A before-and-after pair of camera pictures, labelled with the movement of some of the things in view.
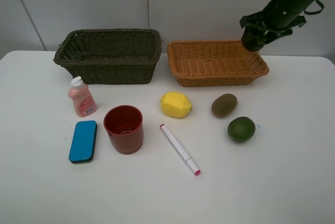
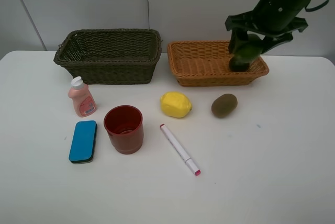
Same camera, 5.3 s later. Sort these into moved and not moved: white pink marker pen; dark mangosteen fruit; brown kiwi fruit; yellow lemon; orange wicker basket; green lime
Moved: dark mangosteen fruit; green lime
Not moved: orange wicker basket; white pink marker pen; yellow lemon; brown kiwi fruit
